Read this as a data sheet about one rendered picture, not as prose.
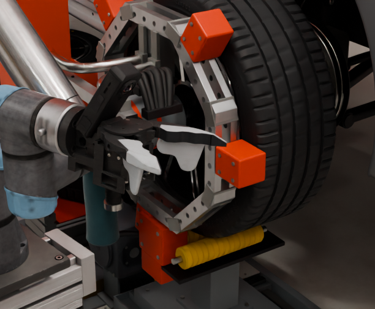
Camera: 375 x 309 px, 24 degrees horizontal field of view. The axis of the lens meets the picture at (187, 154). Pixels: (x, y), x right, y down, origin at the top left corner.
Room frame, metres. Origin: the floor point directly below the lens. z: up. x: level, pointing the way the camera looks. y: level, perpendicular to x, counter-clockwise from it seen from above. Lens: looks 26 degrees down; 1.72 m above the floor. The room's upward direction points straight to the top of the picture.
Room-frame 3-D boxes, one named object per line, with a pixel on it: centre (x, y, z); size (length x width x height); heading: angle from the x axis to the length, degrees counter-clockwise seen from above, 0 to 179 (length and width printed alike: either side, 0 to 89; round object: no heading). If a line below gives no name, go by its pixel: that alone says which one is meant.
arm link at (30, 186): (1.19, 0.22, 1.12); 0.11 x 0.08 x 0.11; 145
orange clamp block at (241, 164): (1.76, -0.12, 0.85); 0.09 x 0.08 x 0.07; 34
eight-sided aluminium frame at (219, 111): (2.02, 0.06, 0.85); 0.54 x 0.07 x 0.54; 34
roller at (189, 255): (1.98, -0.09, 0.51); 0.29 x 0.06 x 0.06; 124
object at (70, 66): (2.04, 0.22, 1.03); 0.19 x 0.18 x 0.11; 124
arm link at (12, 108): (1.18, 0.24, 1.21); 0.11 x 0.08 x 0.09; 55
